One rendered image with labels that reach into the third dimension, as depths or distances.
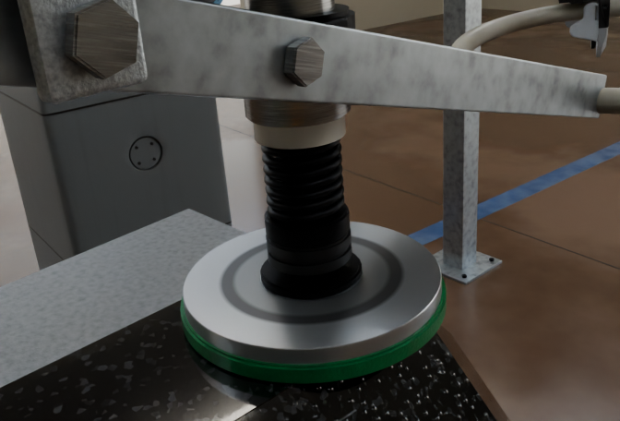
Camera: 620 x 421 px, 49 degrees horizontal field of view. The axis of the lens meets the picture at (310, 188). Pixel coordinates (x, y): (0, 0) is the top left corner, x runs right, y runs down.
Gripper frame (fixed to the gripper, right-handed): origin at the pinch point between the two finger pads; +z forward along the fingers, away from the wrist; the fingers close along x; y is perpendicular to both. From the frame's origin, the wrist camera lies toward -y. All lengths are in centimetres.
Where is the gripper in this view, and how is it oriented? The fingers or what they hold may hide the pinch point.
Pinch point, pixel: (600, 44)
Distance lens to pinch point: 131.0
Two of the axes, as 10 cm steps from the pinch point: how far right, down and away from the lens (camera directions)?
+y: -9.7, 0.4, 2.5
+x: -2.1, 4.4, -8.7
